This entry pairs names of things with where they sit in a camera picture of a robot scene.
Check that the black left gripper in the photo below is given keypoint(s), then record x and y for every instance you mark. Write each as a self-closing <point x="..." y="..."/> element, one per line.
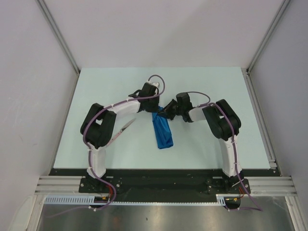
<point x="156" y="109"/>

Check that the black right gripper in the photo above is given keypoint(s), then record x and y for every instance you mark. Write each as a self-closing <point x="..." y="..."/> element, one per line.
<point x="167" y="109"/>

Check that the blue satin napkin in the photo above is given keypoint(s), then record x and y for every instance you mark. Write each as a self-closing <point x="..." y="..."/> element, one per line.
<point x="162" y="131"/>

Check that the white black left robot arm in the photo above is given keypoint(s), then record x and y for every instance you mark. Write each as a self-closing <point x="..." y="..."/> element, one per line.
<point x="98" y="126"/>

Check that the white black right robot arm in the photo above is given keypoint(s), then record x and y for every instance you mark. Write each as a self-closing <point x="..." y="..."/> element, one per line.
<point x="223" y="123"/>

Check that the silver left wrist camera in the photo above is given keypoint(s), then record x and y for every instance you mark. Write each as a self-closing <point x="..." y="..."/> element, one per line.
<point x="156" y="84"/>

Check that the aluminium right corner post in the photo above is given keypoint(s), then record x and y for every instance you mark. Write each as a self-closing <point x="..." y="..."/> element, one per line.
<point x="269" y="33"/>

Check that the aluminium corner post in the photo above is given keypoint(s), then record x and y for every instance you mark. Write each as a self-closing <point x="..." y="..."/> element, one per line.
<point x="269" y="33"/>
<point x="57" y="34"/>

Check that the aluminium front frame rail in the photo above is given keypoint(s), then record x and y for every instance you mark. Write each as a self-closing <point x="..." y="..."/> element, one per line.
<point x="260" y="186"/>

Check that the aluminium left corner post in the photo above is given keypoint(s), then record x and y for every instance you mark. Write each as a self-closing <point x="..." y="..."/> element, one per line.
<point x="57" y="34"/>

